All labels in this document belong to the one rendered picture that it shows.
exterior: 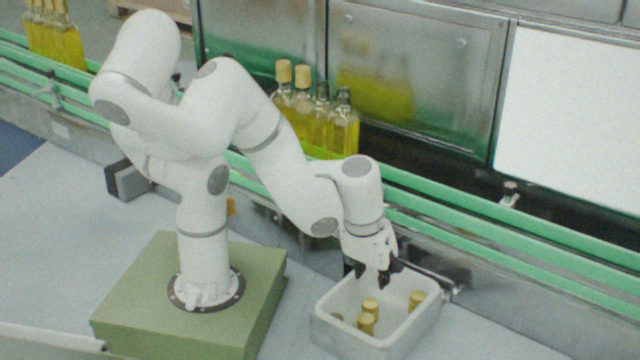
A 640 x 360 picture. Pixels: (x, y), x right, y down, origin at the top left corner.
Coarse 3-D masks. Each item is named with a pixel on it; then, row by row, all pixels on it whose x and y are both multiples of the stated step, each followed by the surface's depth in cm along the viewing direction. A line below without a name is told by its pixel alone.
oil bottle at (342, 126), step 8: (336, 112) 142; (344, 112) 142; (352, 112) 143; (328, 120) 144; (336, 120) 142; (344, 120) 141; (352, 120) 143; (328, 128) 145; (336, 128) 143; (344, 128) 142; (352, 128) 144; (328, 136) 146; (336, 136) 144; (344, 136) 143; (352, 136) 145; (328, 144) 147; (336, 144) 145; (344, 144) 144; (352, 144) 146; (328, 152) 148; (336, 152) 146; (344, 152) 145; (352, 152) 147; (328, 160) 149; (336, 160) 147
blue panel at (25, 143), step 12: (0, 120) 223; (0, 132) 227; (12, 132) 221; (24, 132) 215; (0, 144) 231; (12, 144) 225; (24, 144) 219; (36, 144) 213; (0, 156) 235; (12, 156) 229; (24, 156) 223; (0, 168) 240; (12, 168) 233
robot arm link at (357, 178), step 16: (352, 160) 108; (368, 160) 107; (320, 176) 106; (336, 176) 107; (352, 176) 105; (368, 176) 105; (352, 192) 106; (368, 192) 106; (352, 208) 109; (368, 208) 109
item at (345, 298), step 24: (336, 288) 130; (360, 288) 137; (384, 288) 140; (408, 288) 136; (432, 288) 131; (336, 312) 131; (360, 312) 134; (384, 312) 134; (360, 336) 119; (384, 336) 128
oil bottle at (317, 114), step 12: (312, 108) 146; (324, 108) 144; (312, 120) 147; (324, 120) 145; (312, 132) 148; (324, 132) 146; (312, 144) 150; (324, 144) 148; (312, 156) 152; (324, 156) 149
